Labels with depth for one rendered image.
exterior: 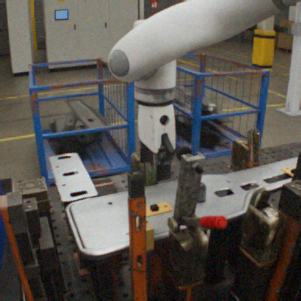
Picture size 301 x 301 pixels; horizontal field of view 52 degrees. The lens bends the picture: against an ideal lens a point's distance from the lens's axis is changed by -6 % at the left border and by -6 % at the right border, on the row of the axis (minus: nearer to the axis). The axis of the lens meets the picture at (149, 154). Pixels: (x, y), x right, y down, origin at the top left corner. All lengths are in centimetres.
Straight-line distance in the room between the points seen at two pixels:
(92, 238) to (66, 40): 791
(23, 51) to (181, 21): 793
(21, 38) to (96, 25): 191
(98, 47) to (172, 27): 815
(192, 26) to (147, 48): 8
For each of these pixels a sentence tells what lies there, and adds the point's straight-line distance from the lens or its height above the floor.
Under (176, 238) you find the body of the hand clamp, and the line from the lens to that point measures 63.
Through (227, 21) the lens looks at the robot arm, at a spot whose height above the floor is 144.
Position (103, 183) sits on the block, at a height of 98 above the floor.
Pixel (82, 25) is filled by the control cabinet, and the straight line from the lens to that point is 854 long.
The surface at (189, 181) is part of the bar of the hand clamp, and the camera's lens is 58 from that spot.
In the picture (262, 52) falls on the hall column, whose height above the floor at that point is 58.
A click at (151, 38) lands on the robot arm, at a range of 53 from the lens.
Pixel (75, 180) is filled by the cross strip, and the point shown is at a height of 100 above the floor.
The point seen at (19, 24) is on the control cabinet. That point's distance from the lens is 837.
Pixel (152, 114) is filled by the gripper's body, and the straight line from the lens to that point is 64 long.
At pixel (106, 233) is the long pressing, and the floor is 100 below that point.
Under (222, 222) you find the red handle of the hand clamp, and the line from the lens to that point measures 52.
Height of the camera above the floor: 145
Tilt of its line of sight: 25 degrees down
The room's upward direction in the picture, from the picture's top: straight up
